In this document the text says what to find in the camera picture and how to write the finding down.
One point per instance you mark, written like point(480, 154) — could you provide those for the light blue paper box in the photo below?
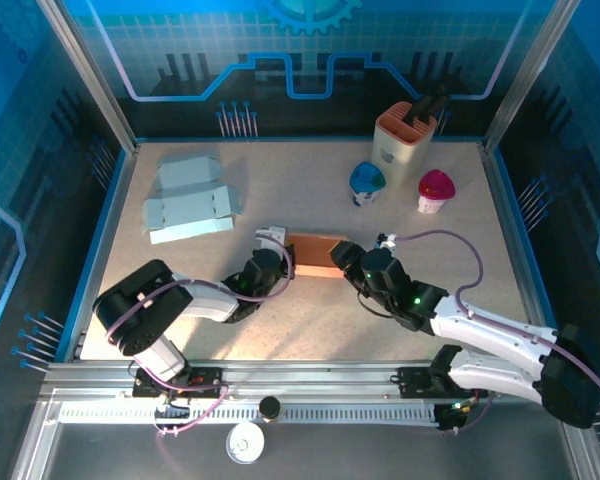
point(190, 205)

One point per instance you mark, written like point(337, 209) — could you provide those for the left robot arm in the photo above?
point(205, 300)

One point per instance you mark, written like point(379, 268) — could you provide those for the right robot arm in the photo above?
point(480, 325)

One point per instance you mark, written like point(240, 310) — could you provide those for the white cup with blue lid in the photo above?
point(366, 177)

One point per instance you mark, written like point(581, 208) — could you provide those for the white cup with pink lid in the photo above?
point(436, 184)

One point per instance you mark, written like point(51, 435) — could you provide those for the beige knife block orange top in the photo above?
point(405, 145)

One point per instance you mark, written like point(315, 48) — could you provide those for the small circuit board with LEDs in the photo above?
point(455, 407)

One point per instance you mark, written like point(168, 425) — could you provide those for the white round lid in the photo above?
point(245, 442)

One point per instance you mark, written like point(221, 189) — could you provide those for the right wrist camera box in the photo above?
point(387, 245)

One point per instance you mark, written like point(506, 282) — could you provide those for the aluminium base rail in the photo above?
point(305, 380)

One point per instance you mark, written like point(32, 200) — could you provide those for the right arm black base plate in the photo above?
point(415, 382)

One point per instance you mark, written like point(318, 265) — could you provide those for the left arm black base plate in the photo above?
point(205, 380)

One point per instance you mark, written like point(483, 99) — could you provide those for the aluminium frame post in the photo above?
point(525, 75)
point(90, 75)

